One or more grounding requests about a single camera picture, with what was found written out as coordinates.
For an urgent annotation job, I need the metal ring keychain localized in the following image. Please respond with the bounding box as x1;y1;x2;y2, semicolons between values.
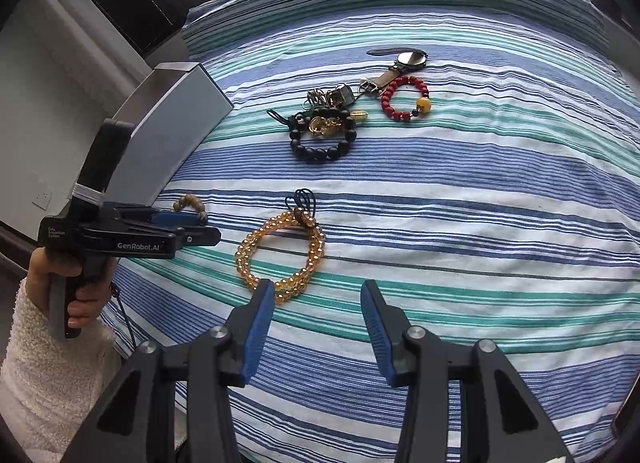
301;84;357;110

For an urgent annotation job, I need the amber bead bracelet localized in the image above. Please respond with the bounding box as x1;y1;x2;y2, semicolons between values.
235;188;327;305

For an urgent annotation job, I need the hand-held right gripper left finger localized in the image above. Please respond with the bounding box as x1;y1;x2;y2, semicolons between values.
60;279;277;463

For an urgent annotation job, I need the striped bed sheet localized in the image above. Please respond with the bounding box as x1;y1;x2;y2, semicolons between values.
112;0;640;463

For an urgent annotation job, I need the red bead bracelet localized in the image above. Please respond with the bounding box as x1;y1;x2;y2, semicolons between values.
380;75;432;122

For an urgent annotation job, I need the brown wooden bead bracelet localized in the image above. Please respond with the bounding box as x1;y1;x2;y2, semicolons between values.
172;194;208;226

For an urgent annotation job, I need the black strap wristwatch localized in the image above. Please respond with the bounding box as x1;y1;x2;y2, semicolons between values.
359;45;430;98

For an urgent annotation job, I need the black bead bracelet gold charm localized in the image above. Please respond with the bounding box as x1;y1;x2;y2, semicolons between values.
267;108;371;164

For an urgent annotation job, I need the white cardboard box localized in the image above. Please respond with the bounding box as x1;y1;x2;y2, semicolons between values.
107;62;235;208

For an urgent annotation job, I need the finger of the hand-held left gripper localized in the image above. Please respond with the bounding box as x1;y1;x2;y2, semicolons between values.
120;225;222;248
107;203;208;230

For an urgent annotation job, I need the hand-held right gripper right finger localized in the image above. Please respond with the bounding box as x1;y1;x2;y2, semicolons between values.
361;279;576;463

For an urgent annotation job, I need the person's left forearm white sleeve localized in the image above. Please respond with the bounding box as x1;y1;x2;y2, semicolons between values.
0;278;126;463

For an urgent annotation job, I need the person's left hand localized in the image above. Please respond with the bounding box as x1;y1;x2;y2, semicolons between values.
26;245;117;329

